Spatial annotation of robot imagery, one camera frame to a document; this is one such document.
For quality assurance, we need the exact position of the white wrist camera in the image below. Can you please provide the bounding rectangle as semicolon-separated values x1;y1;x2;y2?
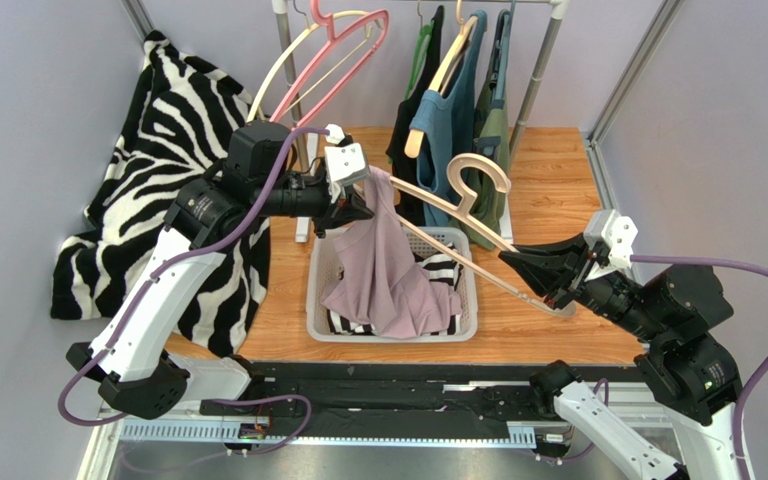
323;124;370;203
583;209;638;281

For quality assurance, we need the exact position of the white plastic laundry basket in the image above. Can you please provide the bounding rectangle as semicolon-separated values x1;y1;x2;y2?
305;227;479;344

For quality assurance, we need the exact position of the pink plastic hanger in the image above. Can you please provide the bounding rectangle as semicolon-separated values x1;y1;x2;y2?
269;0;391;129

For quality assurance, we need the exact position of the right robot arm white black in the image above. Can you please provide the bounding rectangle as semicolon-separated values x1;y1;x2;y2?
500;218;754;479

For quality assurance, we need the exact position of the metal clothes rack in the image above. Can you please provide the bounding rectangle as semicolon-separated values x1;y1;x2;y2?
252;0;570;243

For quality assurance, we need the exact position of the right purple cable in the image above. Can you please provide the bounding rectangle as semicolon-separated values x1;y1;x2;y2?
536;254;768;480

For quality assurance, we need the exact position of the zebra striped blanket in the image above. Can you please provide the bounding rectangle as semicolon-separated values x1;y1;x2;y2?
49;30;271;357

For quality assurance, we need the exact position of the olive green tank top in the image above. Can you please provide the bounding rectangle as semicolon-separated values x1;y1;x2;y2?
460;9;513;252

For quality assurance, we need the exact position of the blue tank top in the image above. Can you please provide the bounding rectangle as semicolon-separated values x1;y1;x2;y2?
409;10;487;204

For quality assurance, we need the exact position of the green plastic hanger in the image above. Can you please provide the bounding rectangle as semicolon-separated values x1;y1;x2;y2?
404;1;434;100

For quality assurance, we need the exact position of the wooden hanger under blue top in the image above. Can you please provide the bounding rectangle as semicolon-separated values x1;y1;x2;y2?
404;0;477;159

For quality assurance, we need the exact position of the black top on green hanger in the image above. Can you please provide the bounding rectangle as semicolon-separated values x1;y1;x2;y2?
385;5;447;226

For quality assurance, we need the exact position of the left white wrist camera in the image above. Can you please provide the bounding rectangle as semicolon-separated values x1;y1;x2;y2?
323;124;370;203

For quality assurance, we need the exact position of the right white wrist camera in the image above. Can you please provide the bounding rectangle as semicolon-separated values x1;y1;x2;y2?
583;209;638;281

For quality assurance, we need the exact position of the mauve tank top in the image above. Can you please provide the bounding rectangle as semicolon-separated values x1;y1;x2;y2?
321;167;457;339

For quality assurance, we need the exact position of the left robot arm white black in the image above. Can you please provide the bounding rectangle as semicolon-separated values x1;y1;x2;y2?
66;121;372;420

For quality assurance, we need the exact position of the wooden hanger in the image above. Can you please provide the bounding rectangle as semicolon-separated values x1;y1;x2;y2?
390;153;576;318
404;0;477;159

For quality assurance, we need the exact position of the cream plastic hanger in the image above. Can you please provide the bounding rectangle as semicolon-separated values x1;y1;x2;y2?
245;0;375;124

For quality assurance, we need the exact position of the teal plastic hanger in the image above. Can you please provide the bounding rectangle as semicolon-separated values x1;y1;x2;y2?
486;1;517;109

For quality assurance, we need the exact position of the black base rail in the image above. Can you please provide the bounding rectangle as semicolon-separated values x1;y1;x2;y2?
94;359;655;461

